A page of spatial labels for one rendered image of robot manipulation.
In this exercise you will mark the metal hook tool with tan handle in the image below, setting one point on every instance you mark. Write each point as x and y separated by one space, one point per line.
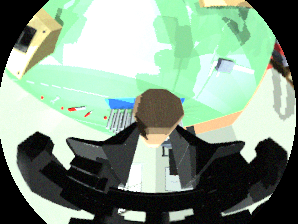
157 111

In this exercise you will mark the blue flat strip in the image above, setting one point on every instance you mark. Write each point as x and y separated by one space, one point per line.
125 102

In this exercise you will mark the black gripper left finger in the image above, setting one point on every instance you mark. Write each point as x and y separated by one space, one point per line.
117 153

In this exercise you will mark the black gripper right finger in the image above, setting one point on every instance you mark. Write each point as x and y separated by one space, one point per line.
194 155

